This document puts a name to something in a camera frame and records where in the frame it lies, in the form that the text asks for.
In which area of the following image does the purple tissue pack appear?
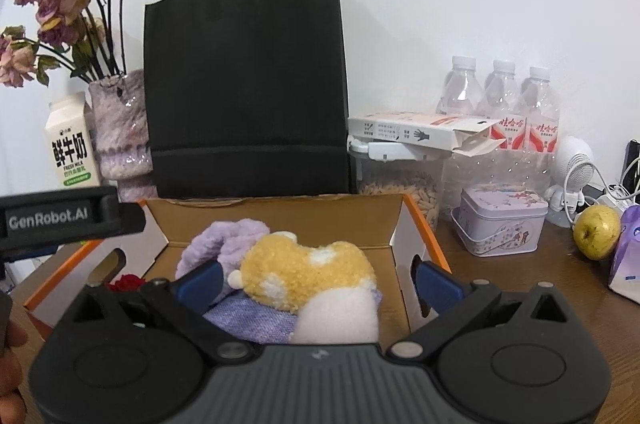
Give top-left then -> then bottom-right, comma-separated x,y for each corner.
607,204 -> 640,305

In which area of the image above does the purple fluffy headband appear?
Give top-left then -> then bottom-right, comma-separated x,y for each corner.
175,219 -> 271,300

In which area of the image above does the person's left hand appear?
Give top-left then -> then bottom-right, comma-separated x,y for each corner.
0,321 -> 28,424

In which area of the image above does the orange cardboard box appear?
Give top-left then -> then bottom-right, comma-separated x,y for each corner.
22,193 -> 451,345

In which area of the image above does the yellow white plush toy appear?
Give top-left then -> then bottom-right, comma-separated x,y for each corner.
227,231 -> 383,345

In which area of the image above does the white cable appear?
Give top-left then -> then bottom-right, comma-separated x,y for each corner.
565,154 -> 640,230

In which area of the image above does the clear plastic food container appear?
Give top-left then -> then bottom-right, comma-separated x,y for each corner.
348,137 -> 451,232

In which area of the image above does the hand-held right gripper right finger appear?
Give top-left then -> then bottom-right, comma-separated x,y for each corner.
389,261 -> 571,361

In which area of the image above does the flat white carton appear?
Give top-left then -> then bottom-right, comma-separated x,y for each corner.
347,111 -> 503,154

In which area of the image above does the black paper bag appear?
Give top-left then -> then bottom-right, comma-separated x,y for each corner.
144,0 -> 351,200

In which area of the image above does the black charger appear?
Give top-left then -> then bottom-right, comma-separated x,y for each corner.
625,140 -> 640,195

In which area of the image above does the purple woven cloth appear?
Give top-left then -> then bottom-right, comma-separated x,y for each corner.
202,288 -> 383,345

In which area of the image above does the clear water bottle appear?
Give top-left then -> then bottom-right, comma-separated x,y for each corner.
477,59 -> 525,190
520,66 -> 561,192
436,56 -> 485,117

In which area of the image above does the green apple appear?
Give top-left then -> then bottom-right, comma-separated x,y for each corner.
573,204 -> 622,261

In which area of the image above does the white green milk carton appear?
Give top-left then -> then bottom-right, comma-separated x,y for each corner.
45,92 -> 102,191

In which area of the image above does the purple mottled vase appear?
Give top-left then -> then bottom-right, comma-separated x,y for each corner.
88,69 -> 158,202

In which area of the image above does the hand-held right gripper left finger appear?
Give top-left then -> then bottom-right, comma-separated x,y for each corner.
72,261 -> 251,362

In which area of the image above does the red rose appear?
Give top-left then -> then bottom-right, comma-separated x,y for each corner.
107,273 -> 146,295

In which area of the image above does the printed tin box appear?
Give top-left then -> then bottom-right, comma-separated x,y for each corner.
451,184 -> 549,257

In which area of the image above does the small white desk fan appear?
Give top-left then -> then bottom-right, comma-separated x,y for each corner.
545,135 -> 596,225

